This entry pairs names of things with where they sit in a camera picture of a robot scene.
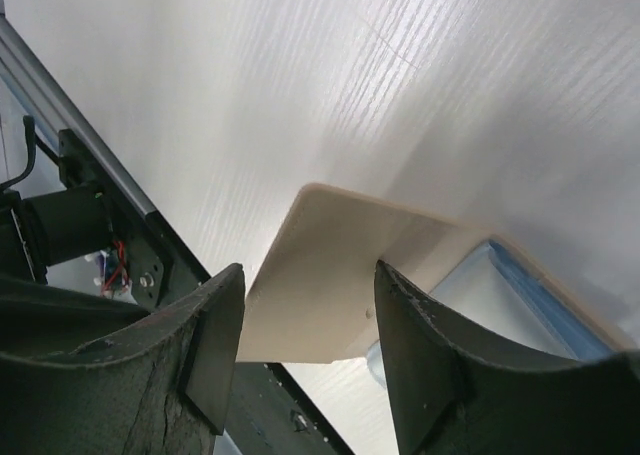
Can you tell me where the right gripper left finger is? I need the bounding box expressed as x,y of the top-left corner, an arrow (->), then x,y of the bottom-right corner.
1,264 -> 245,454

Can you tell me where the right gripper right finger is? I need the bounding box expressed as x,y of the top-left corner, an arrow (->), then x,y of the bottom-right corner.
374,262 -> 639,454

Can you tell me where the light blue card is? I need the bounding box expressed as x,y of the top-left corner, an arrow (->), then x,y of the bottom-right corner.
366,240 -> 623,387

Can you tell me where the beige card holder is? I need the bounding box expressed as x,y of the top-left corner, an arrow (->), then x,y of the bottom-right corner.
238,184 -> 635,363

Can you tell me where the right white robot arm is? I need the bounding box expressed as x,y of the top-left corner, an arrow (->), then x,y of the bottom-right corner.
1,130 -> 639,454

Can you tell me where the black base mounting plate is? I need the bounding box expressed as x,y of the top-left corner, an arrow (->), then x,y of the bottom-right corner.
57,128 -> 351,454

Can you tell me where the aluminium front rail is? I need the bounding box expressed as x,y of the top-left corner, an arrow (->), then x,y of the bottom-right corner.
1,17 -> 157,217

